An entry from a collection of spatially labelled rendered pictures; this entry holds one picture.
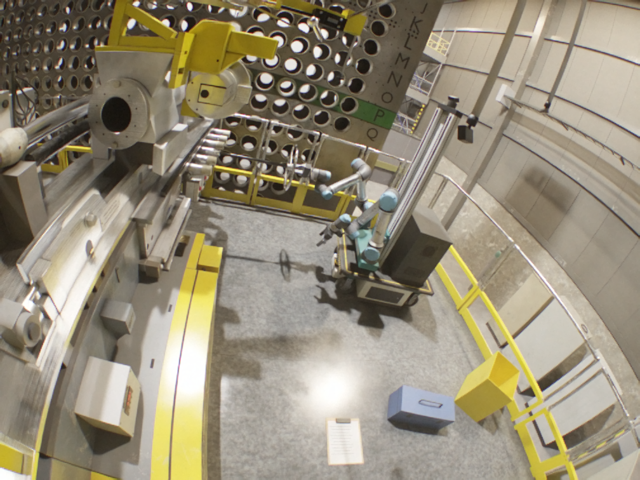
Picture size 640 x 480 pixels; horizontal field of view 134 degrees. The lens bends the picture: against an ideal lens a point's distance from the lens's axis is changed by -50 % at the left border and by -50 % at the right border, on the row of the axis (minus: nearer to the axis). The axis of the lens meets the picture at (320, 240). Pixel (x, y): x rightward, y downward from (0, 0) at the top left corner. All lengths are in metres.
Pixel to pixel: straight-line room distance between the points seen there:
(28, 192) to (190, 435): 1.04
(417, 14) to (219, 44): 3.12
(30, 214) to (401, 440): 2.31
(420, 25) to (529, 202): 5.87
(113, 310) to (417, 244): 2.03
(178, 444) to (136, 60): 1.49
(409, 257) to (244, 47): 1.90
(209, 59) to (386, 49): 2.83
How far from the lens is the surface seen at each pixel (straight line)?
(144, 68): 1.30
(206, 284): 1.47
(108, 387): 0.99
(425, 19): 4.13
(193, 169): 1.90
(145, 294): 1.43
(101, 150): 1.78
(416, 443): 2.13
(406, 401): 1.95
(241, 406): 1.77
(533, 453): 2.94
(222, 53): 1.36
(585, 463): 2.95
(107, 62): 1.40
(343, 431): 1.88
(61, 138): 1.29
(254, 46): 1.36
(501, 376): 2.68
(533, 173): 8.60
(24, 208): 1.15
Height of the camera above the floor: 1.68
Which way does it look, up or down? 34 degrees down
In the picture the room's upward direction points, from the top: 22 degrees clockwise
